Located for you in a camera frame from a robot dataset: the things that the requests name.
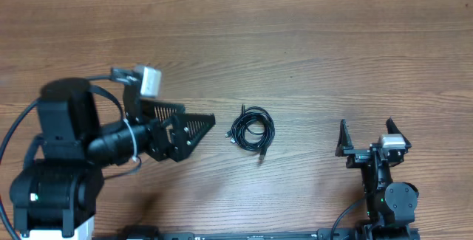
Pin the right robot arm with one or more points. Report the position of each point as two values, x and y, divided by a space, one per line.
390 205

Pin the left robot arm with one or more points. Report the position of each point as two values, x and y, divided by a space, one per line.
55 194

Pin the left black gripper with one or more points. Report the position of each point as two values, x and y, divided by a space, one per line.
162 149

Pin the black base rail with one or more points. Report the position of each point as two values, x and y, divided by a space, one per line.
152 233

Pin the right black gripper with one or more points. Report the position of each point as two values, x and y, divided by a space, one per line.
369 153

